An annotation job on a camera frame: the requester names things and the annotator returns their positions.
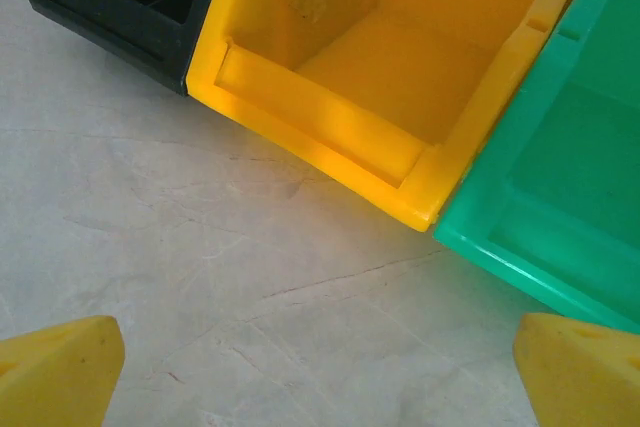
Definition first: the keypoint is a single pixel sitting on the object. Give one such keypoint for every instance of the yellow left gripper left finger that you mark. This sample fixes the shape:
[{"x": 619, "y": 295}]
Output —
[{"x": 55, "y": 377}]

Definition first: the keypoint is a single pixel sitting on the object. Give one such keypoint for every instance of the black plastic bin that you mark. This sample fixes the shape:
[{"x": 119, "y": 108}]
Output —
[{"x": 125, "y": 29}]

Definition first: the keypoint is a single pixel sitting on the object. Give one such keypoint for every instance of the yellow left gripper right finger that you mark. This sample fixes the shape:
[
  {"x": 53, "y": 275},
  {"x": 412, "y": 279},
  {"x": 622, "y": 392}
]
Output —
[{"x": 580, "y": 377}]

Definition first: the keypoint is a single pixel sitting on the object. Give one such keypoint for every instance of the green plastic bin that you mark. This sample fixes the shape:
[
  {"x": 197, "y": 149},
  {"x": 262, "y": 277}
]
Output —
[{"x": 575, "y": 177}]

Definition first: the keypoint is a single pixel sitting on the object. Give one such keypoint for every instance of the yellow plastic bin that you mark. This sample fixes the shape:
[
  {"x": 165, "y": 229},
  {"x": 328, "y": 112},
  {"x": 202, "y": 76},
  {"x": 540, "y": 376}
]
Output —
[{"x": 350, "y": 122}]

